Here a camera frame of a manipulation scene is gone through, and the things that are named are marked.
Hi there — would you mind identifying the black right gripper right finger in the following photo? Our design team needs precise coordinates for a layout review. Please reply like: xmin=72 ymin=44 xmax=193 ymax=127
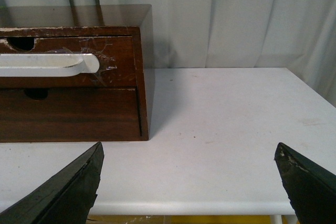
xmin=274 ymin=143 xmax=335 ymax=223

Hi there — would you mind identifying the white backdrop curtain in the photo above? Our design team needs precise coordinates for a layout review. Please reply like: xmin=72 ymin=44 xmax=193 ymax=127
xmin=1 ymin=0 xmax=335 ymax=103

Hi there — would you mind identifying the brown wooden drawer cabinet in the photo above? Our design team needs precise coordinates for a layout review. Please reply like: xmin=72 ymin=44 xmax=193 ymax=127
xmin=1 ymin=4 xmax=155 ymax=141

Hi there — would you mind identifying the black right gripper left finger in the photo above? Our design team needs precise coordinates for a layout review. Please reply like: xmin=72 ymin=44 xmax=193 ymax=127
xmin=1 ymin=142 xmax=104 ymax=223

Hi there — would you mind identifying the wooden drawer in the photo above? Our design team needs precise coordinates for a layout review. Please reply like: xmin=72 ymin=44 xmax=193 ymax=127
xmin=1 ymin=36 xmax=136 ymax=88
xmin=1 ymin=88 xmax=141 ymax=143

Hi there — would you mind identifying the white drawer handle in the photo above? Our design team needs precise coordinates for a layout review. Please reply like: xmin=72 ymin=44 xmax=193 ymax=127
xmin=1 ymin=54 xmax=100 ymax=77

